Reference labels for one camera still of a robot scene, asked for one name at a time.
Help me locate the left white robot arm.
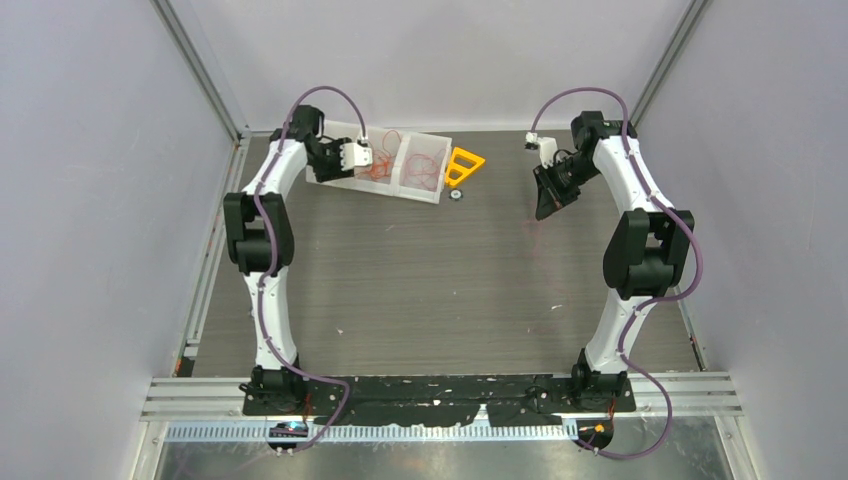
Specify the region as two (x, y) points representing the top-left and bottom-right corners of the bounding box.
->
(223, 105), (343, 416)

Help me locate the orange cable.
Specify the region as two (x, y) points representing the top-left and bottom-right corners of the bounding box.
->
(360, 129), (402, 183)

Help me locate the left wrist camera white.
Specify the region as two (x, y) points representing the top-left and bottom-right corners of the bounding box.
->
(340, 140), (373, 171)

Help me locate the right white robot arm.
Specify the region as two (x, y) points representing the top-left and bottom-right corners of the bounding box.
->
(525, 111), (694, 411)

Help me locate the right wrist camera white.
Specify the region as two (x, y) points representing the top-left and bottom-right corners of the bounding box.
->
(525, 132), (558, 168)

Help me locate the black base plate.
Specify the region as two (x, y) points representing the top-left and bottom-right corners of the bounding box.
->
(239, 372), (636, 427)

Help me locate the yellow triangular plastic frame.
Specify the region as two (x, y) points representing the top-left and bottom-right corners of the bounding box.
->
(445, 147), (486, 188)

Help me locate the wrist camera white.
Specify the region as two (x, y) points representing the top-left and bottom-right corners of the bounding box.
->
(525, 132), (558, 168)
(340, 140), (373, 171)

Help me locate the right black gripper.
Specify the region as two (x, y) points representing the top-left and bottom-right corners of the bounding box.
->
(532, 155), (600, 221)

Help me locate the white three-compartment bin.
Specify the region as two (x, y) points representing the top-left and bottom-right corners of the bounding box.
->
(322, 127), (452, 204)

